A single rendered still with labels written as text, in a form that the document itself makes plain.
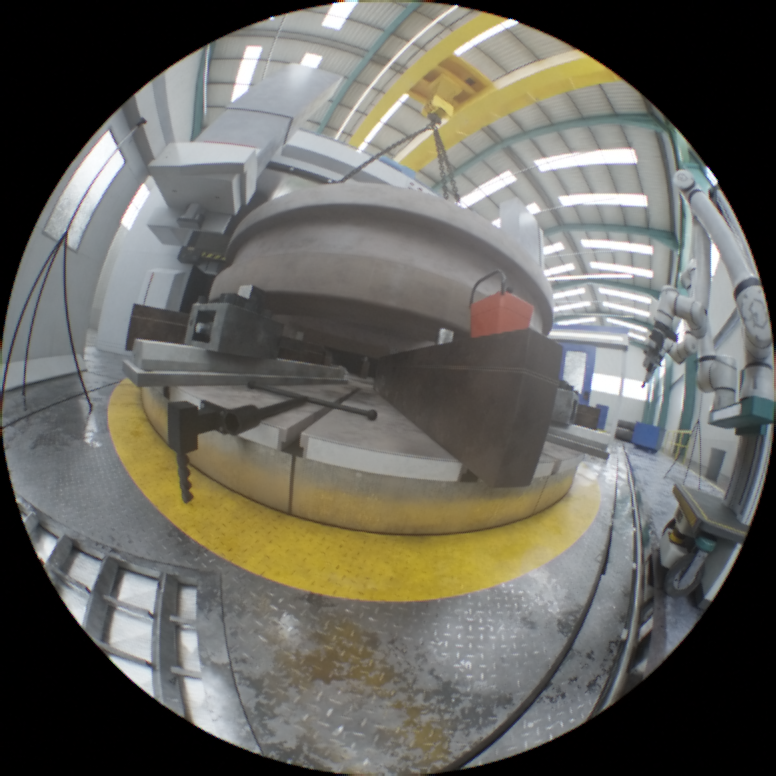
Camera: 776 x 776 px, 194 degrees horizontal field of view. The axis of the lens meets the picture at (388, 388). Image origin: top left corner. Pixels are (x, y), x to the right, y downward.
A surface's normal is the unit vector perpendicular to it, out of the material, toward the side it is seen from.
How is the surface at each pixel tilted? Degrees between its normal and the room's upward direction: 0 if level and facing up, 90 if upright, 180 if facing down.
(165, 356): 72
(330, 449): 90
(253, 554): 0
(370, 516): 90
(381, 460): 90
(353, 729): 0
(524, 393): 90
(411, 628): 0
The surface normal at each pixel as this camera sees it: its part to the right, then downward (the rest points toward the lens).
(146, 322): 0.81, 0.21
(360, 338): 0.28, 0.12
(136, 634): 0.25, -0.96
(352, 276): 0.00, 0.06
